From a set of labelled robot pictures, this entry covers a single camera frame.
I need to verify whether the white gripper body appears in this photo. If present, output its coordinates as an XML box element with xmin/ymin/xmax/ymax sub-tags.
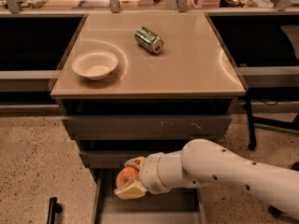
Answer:
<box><xmin>138</xmin><ymin>152</ymin><xmax>170</xmax><ymax>194</ymax></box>

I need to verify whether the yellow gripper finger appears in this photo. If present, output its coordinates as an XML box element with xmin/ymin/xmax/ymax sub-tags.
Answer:
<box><xmin>124</xmin><ymin>157</ymin><xmax>145</xmax><ymax>170</ymax></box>
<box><xmin>114</xmin><ymin>176</ymin><xmax>148</xmax><ymax>200</ymax></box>

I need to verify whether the orange fruit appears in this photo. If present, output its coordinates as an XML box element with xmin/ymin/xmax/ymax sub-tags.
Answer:
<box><xmin>116</xmin><ymin>167</ymin><xmax>138</xmax><ymax>188</ymax></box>

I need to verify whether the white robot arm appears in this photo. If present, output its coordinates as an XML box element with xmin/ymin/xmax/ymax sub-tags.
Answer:
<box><xmin>114</xmin><ymin>139</ymin><xmax>299</xmax><ymax>219</ymax></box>

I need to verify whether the grey bottom drawer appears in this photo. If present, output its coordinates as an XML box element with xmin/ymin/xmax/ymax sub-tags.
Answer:
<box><xmin>91</xmin><ymin>169</ymin><xmax>207</xmax><ymax>224</ymax></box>

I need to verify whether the grey drawer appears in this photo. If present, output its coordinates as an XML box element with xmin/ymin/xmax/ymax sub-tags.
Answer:
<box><xmin>63</xmin><ymin>115</ymin><xmax>232</xmax><ymax>140</ymax></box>
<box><xmin>91</xmin><ymin>169</ymin><xmax>207</xmax><ymax>224</ymax></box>
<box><xmin>78</xmin><ymin>149</ymin><xmax>217</xmax><ymax>169</ymax></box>

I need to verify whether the grey middle drawer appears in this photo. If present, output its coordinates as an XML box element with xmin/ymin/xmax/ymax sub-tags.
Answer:
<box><xmin>78</xmin><ymin>149</ymin><xmax>217</xmax><ymax>169</ymax></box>

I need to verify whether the grey top drawer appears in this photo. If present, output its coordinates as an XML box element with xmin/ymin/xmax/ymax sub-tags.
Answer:
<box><xmin>63</xmin><ymin>115</ymin><xmax>232</xmax><ymax>140</ymax></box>

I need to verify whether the grey drawer cabinet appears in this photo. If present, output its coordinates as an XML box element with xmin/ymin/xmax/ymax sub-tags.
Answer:
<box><xmin>50</xmin><ymin>10</ymin><xmax>249</xmax><ymax>182</ymax></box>

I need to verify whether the black table leg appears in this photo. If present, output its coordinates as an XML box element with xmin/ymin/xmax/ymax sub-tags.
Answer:
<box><xmin>245</xmin><ymin>96</ymin><xmax>256</xmax><ymax>151</ymax></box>

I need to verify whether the white paper bowl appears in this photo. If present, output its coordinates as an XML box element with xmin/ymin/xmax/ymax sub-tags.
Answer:
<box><xmin>72</xmin><ymin>50</ymin><xmax>119</xmax><ymax>80</ymax></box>

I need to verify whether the green soda can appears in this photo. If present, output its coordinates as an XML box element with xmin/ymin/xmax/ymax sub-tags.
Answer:
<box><xmin>135</xmin><ymin>26</ymin><xmax>164</xmax><ymax>54</ymax></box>

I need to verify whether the black chair caster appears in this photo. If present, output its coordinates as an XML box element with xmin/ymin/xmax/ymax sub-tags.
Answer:
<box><xmin>292</xmin><ymin>161</ymin><xmax>299</xmax><ymax>171</ymax></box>

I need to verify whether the black post on floor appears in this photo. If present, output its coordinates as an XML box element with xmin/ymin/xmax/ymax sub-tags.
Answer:
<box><xmin>47</xmin><ymin>197</ymin><xmax>63</xmax><ymax>224</ymax></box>

